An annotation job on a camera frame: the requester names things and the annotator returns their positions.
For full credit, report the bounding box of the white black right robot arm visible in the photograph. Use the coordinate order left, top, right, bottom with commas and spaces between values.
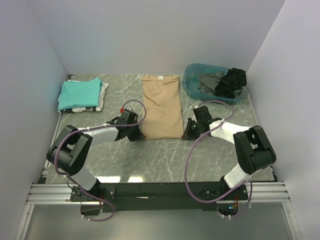
182, 105, 277, 200

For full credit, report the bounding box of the tan t shirt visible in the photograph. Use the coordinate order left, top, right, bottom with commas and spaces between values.
141, 75, 184, 140

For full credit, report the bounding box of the black base crossbar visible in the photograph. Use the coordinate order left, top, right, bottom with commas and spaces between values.
69, 181, 251, 217

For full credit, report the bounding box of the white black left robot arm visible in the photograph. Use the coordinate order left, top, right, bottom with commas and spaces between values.
46, 108, 145, 201

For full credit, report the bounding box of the grey t shirt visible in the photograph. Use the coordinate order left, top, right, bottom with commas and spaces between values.
197, 71, 250, 99

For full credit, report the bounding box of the teal plastic basket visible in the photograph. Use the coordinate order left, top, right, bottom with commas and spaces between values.
182, 63, 248, 105

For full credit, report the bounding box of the folded teal t shirt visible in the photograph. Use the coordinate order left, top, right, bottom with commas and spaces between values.
57, 77, 104, 111

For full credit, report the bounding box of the black t shirt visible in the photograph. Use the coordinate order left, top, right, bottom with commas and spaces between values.
214, 68, 247, 99

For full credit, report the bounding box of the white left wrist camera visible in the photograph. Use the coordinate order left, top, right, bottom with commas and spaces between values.
120, 108, 133, 114

